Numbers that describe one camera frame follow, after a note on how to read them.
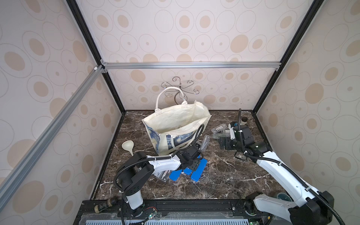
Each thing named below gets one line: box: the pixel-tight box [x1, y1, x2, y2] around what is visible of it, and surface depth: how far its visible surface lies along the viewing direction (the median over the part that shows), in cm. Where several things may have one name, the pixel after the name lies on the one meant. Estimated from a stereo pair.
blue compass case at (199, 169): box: [190, 157, 208, 182], surface depth 86 cm
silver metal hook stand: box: [161, 76, 200, 105], surface depth 91 cm
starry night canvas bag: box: [141, 86, 212, 156], surface depth 86 cm
